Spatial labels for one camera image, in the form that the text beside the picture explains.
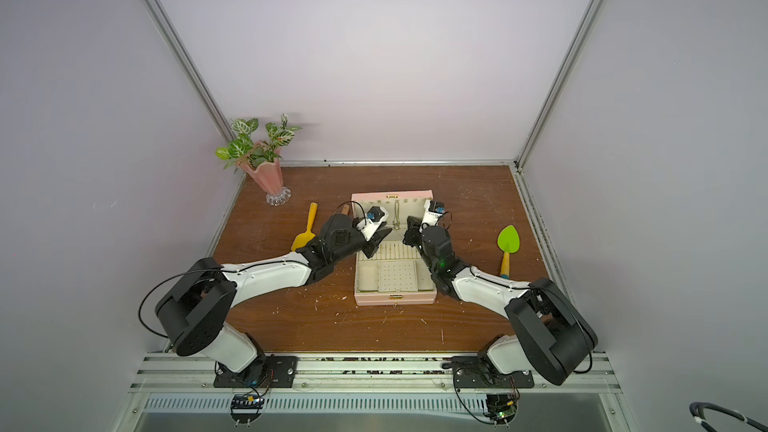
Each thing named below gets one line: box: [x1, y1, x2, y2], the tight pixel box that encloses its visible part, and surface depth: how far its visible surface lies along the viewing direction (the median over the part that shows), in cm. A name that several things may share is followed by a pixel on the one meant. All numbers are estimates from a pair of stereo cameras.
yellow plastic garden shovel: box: [291, 202, 318, 252], surface depth 102 cm
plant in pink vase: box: [215, 114, 302, 206], surface depth 96 cm
